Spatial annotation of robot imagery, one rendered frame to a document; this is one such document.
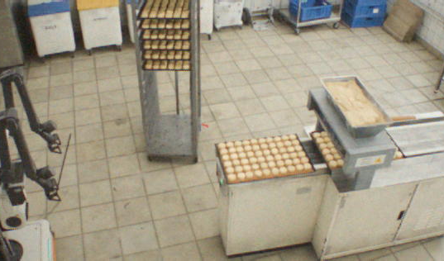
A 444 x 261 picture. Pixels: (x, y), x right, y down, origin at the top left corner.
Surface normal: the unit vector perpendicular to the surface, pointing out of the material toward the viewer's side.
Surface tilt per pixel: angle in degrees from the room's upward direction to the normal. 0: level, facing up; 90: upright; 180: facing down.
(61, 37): 92
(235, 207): 90
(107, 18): 92
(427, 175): 0
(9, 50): 90
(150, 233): 0
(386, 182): 0
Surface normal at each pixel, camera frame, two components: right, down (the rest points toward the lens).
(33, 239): 0.02, -0.78
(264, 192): 0.19, 0.61
